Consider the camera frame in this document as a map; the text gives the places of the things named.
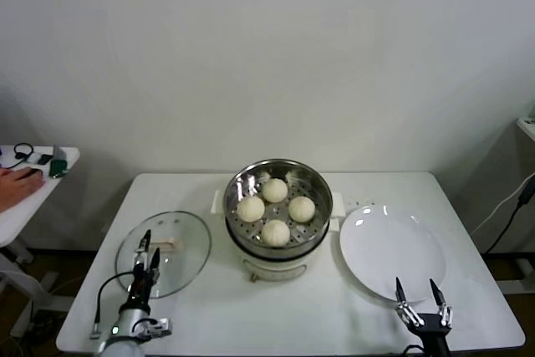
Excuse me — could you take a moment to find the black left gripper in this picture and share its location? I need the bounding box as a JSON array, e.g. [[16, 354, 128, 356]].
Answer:
[[127, 229, 162, 304]]

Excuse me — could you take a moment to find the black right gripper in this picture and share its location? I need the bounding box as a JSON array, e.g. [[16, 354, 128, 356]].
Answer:
[[395, 276, 455, 357]]

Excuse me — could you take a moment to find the glass lid with white handle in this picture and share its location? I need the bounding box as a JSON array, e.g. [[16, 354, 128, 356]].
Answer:
[[115, 210, 212, 300]]

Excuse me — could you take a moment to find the white steamed baozi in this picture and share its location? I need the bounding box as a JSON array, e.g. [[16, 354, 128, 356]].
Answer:
[[261, 219, 292, 248], [262, 177, 289, 203], [288, 196, 317, 223], [237, 196, 267, 223]]

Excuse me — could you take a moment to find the stainless steel steamer basket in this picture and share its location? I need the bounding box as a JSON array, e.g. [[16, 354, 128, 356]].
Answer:
[[211, 158, 347, 258]]

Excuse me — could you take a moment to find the bystander bare hand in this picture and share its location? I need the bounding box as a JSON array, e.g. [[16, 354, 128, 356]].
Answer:
[[0, 166, 46, 212]]

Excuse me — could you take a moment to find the white round plate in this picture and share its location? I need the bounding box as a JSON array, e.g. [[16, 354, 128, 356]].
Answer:
[[338, 205, 446, 303]]

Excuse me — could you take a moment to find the white side table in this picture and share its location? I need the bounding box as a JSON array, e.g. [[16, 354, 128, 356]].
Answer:
[[0, 145, 82, 337]]

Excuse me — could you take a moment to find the green handheld device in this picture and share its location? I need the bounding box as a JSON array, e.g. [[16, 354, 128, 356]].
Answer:
[[48, 144, 71, 179]]

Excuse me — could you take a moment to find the white power strip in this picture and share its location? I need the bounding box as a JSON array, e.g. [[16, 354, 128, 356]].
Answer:
[[344, 194, 380, 209]]

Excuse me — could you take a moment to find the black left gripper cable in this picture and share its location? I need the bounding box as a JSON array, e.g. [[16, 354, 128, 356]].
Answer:
[[89, 271, 137, 339]]

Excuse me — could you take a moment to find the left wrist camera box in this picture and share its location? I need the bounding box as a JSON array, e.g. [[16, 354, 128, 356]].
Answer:
[[137, 316, 174, 338]]

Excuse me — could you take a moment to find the white floor cable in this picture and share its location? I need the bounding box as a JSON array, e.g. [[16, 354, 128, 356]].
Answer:
[[49, 273, 91, 296]]

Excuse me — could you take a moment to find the black hanging cable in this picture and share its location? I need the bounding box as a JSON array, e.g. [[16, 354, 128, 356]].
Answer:
[[484, 176, 535, 254]]

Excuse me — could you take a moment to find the white hanging cable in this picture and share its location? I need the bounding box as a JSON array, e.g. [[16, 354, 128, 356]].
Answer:
[[471, 173, 535, 236]]

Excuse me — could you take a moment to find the black looped cable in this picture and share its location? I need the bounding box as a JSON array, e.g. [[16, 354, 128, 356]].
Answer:
[[13, 142, 35, 162]]

